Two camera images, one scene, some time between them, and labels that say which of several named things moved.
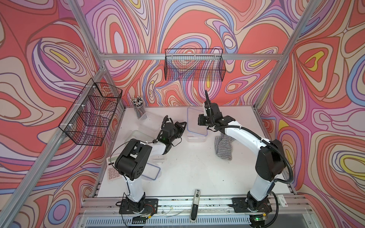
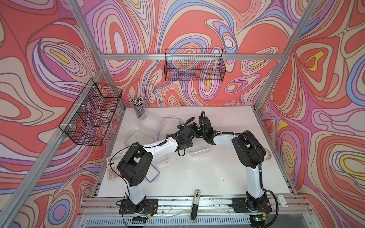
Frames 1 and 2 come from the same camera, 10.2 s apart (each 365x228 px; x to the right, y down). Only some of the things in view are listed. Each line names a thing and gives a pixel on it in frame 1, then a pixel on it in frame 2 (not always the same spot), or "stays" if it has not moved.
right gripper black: (200, 119) → (194, 125)
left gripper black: (178, 127) → (190, 142)
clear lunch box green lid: (150, 121) stays
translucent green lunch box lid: (139, 135) stays
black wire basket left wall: (87, 122) stays
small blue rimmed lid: (151, 171) stays
